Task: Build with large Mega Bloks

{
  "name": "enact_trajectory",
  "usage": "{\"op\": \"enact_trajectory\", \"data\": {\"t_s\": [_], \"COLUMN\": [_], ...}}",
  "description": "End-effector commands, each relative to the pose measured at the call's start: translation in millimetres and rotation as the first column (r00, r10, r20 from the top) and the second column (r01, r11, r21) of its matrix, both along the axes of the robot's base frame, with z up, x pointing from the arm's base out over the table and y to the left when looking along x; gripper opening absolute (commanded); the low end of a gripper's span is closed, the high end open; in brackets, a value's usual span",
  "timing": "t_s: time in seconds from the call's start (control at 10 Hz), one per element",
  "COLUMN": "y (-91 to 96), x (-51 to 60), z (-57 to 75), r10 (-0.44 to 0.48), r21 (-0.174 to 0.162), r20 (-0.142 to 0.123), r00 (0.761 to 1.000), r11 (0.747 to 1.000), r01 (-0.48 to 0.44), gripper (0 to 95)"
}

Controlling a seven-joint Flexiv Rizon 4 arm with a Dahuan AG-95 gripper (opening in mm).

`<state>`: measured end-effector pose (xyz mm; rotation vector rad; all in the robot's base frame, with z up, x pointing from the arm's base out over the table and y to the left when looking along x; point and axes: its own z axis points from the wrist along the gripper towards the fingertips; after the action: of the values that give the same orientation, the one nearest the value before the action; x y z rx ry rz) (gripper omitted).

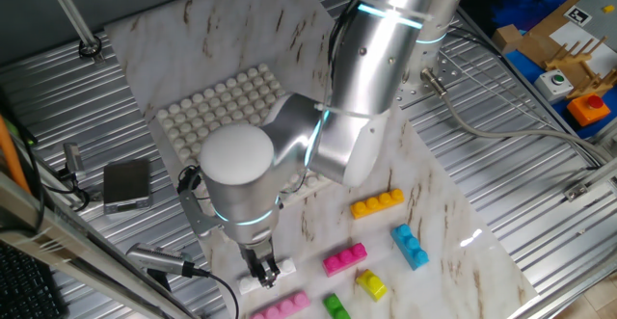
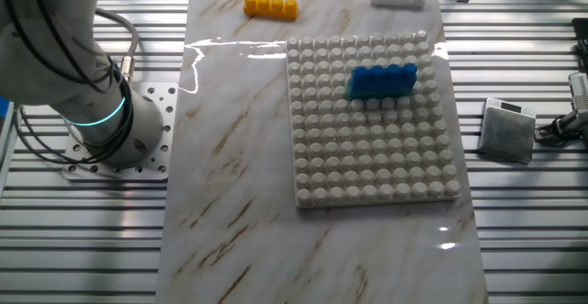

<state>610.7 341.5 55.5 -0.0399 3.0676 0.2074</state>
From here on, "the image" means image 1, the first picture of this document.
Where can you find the silver camera on stand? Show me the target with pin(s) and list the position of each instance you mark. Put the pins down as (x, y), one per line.
(159, 258)

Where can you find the orange four-stud block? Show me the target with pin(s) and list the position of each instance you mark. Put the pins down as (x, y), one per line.
(376, 204)

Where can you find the black keyboard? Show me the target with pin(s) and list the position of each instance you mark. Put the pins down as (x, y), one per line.
(24, 285)

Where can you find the black white marker tag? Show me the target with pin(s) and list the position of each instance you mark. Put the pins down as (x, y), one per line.
(577, 15)

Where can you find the wooden peg rack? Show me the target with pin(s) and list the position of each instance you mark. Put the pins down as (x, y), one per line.
(569, 61)

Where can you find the small aluminium corner bracket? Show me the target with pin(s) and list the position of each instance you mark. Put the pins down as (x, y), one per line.
(577, 192)

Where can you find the green two-stud block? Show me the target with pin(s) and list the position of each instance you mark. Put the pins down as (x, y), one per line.
(336, 308)

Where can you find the orange box red button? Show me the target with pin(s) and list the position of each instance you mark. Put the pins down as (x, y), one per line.
(588, 112)

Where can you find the small cardboard box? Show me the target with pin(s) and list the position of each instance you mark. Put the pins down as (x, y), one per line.
(506, 38)

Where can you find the aluminium tripod pole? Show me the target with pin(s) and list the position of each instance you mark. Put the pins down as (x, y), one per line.
(70, 13)

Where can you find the white studded baseplate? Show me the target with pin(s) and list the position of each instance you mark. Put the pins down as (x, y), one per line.
(217, 102)

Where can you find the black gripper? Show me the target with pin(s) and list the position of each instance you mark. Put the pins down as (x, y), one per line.
(258, 254)

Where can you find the aluminium frame beam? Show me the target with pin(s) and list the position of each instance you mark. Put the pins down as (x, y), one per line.
(72, 247)

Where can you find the white box green button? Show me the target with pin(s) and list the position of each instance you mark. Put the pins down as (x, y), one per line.
(553, 87)

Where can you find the magenta three-stud block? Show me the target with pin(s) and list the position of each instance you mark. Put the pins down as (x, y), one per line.
(344, 260)

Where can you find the white four-stud block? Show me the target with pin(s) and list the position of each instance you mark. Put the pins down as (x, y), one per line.
(288, 266)

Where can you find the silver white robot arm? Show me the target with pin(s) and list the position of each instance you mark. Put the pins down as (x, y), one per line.
(241, 174)

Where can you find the grey studded board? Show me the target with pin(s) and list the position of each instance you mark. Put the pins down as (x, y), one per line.
(605, 27)

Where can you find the orange pole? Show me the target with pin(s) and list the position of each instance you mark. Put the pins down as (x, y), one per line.
(10, 157)

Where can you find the pink four-stud block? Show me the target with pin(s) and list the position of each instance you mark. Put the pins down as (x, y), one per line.
(284, 307)

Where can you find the small silver camera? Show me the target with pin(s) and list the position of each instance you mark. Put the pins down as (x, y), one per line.
(73, 160)

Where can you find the light blue three-stud block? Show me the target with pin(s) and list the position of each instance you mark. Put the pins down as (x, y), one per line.
(410, 249)

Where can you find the marble pattern board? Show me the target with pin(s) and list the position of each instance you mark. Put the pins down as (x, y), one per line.
(193, 34)

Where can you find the yellow two-stud block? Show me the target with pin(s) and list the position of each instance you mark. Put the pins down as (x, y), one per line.
(371, 285)

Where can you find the tiny yellow brick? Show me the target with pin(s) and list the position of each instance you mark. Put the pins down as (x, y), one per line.
(608, 8)

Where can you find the white paper sheet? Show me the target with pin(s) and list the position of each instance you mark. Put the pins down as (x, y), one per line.
(564, 34)

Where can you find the silver digital scale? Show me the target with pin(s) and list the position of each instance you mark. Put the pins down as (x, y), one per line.
(126, 184)

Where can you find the brown cardboard sheet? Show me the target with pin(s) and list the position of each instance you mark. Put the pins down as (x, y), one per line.
(537, 49)

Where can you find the perforated robot base plate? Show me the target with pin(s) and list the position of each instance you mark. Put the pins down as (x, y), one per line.
(448, 71)

